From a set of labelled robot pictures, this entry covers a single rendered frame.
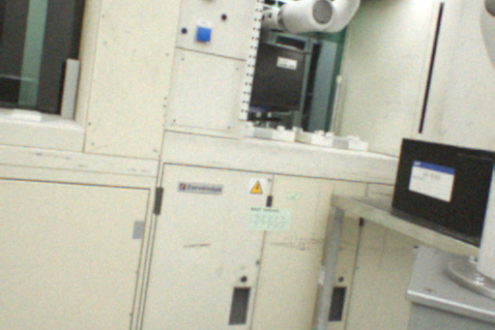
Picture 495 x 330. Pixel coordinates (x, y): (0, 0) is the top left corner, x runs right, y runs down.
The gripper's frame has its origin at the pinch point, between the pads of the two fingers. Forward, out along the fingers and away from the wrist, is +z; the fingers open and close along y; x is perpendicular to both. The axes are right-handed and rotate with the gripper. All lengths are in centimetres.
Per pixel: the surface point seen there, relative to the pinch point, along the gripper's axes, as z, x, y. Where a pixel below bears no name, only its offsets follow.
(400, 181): -48, -39, 18
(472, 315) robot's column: -104, -47, -21
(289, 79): -11.2, -16.2, 5.3
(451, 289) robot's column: -98, -46, -19
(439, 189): -62, -38, 16
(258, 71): -10.4, -15.3, -4.8
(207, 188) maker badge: -29, -47, -23
